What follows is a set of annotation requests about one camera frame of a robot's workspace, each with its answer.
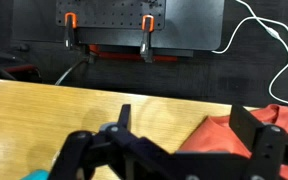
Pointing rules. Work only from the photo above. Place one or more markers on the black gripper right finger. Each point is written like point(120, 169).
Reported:
point(267, 150)

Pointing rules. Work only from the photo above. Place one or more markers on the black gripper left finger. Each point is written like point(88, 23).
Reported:
point(94, 156)

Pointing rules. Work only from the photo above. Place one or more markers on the blue plastic cup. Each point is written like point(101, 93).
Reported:
point(34, 175)

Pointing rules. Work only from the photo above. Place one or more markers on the orange cloth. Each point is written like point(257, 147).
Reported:
point(217, 133)

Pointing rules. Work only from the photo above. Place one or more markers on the red cart bar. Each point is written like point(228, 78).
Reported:
point(124, 56)

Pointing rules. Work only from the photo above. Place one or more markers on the black red floor stand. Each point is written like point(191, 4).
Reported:
point(17, 70)

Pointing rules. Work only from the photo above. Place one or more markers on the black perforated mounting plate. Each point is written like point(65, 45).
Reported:
point(110, 13)

